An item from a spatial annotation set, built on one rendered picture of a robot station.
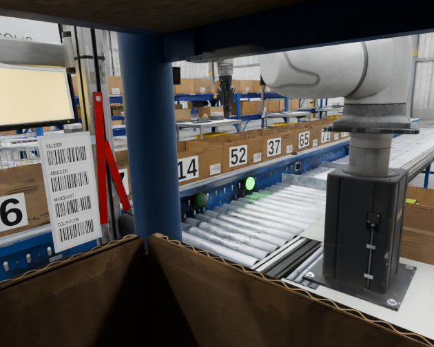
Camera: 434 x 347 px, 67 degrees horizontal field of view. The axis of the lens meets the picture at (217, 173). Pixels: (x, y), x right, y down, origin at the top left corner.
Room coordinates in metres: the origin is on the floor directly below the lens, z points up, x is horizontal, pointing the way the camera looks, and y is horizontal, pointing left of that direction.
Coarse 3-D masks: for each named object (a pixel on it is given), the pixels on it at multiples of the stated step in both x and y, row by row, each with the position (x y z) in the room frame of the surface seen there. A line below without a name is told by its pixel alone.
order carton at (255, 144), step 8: (216, 136) 2.13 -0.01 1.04; (224, 136) 2.18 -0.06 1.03; (232, 136) 2.19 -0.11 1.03; (240, 136) 2.14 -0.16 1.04; (248, 136) 2.10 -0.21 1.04; (256, 136) 2.06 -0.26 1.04; (224, 144) 1.75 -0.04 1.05; (232, 144) 1.80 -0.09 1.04; (240, 144) 1.85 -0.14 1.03; (248, 144) 1.90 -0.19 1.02; (256, 144) 1.96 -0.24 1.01; (224, 152) 1.75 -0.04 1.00; (248, 152) 1.90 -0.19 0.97; (256, 152) 1.96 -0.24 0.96; (224, 160) 1.74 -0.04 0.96; (248, 160) 1.90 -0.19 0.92; (224, 168) 1.74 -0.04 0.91; (232, 168) 1.79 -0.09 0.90; (240, 168) 1.85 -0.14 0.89
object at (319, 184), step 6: (282, 174) 2.03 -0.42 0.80; (288, 174) 2.00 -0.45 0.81; (282, 180) 2.03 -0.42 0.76; (288, 180) 2.00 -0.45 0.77; (294, 180) 1.97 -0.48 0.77; (300, 180) 1.94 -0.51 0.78; (306, 180) 1.92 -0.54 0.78; (312, 180) 1.89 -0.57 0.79; (318, 180) 1.86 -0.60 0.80; (324, 180) 1.84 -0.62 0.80; (300, 186) 1.94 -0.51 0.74; (306, 186) 1.92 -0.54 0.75; (312, 186) 1.89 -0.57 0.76; (318, 186) 1.86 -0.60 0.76; (324, 186) 1.84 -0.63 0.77
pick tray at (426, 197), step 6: (408, 186) 1.52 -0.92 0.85; (408, 192) 1.52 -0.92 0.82; (414, 192) 1.50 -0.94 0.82; (420, 192) 1.48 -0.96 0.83; (426, 192) 1.47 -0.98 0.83; (432, 192) 1.45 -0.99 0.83; (408, 198) 1.51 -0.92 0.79; (414, 198) 1.50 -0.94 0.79; (420, 198) 1.48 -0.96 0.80; (426, 198) 1.46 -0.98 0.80; (432, 198) 1.45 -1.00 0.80; (414, 204) 1.26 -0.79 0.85; (420, 204) 1.24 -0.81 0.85; (426, 204) 1.46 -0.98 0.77; (432, 204) 1.45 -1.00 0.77
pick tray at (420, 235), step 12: (408, 204) 1.25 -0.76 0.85; (408, 216) 1.24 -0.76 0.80; (420, 216) 1.21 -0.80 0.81; (432, 216) 1.19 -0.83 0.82; (408, 228) 1.23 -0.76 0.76; (420, 228) 1.21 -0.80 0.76; (432, 228) 1.18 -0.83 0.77; (408, 240) 1.00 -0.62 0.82; (420, 240) 0.97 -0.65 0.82; (432, 240) 0.95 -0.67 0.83; (408, 252) 0.99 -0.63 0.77; (420, 252) 0.97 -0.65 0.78; (432, 252) 0.95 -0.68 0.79; (432, 264) 0.95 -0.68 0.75
